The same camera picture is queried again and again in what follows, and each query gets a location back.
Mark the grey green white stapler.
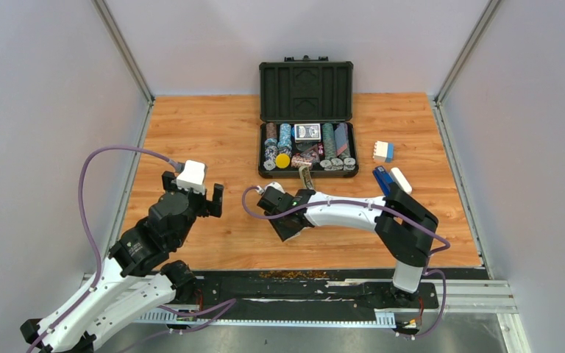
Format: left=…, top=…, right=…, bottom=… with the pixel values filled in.
left=298, top=165, right=315, bottom=190

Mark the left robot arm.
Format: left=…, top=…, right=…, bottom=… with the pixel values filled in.
left=21, top=171, right=224, bottom=352

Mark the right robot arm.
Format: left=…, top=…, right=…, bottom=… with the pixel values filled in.
left=254, top=182, right=441, bottom=307

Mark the blue stapler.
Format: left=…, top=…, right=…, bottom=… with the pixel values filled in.
left=372, top=165, right=399, bottom=196

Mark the yellow dealer chip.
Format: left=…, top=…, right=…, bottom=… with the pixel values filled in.
left=275, top=153, right=291, bottom=169

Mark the blue playing card deck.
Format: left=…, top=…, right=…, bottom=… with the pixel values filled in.
left=293, top=124, right=322, bottom=142

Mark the black poker chip case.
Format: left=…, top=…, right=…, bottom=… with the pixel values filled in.
left=257, top=56, right=360, bottom=179

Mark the white blue toy block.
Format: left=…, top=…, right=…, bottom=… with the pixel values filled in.
left=373, top=141, right=394, bottom=163

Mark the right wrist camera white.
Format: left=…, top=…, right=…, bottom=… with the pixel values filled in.
left=263, top=182, right=285, bottom=193

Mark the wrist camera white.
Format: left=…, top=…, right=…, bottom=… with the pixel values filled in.
left=175, top=160, right=207, bottom=195
left=263, top=182, right=285, bottom=193

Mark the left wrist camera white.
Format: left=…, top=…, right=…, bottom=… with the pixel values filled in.
left=175, top=160, right=207, bottom=195

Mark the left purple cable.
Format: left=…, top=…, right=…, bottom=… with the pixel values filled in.
left=24, top=146, right=237, bottom=353

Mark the purple cable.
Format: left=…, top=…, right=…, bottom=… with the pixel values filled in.
left=24, top=146, right=237, bottom=353
left=241, top=185, right=452, bottom=340

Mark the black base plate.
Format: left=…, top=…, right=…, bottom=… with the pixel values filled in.
left=171, top=269, right=441, bottom=321

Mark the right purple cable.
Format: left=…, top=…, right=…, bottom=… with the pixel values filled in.
left=241, top=185, right=452, bottom=340

